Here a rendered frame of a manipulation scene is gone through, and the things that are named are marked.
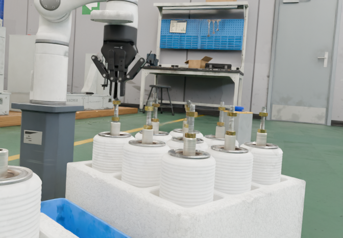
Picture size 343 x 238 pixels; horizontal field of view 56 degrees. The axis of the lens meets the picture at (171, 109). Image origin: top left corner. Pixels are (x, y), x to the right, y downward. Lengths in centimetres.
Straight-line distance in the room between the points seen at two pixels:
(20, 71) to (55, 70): 241
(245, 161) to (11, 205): 41
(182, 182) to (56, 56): 57
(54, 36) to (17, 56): 244
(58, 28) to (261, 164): 68
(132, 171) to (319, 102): 524
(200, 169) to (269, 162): 23
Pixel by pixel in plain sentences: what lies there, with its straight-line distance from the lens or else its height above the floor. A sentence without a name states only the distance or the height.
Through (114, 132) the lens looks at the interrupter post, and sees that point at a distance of 74.
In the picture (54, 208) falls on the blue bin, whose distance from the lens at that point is 74.
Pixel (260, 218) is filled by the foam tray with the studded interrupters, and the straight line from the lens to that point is 66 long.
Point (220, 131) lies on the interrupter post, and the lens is 82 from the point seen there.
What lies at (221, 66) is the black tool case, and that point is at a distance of 520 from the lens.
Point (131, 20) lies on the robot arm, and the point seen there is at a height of 50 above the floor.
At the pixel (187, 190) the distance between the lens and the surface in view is 54.
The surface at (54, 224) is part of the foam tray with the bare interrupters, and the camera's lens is 46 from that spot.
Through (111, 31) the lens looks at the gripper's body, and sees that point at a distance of 73.
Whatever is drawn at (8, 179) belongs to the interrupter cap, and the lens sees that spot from 40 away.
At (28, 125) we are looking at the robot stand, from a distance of 98.
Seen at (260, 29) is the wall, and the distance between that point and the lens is 585.
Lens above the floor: 36
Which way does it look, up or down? 3 degrees down
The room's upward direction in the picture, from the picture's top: 4 degrees clockwise
